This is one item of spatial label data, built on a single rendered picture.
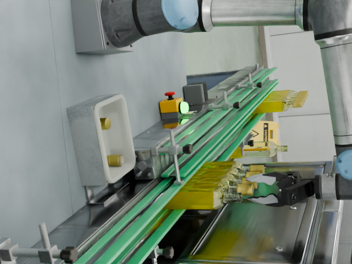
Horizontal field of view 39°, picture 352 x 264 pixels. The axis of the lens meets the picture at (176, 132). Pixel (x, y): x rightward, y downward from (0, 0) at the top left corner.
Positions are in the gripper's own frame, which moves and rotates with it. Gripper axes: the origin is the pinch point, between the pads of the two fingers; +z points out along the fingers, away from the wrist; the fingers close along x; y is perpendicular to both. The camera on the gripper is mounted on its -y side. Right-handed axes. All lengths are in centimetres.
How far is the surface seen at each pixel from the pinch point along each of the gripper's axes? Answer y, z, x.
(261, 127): 343, 71, -34
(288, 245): -8.7, -11.6, -13.5
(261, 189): 43.8, 6.9, -12.3
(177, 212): -9.3, 20.1, -4.1
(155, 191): -11.9, 25.4, 3.2
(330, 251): -11.0, -22.7, -14.0
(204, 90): 63, 32, 26
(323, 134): 603, 37, -89
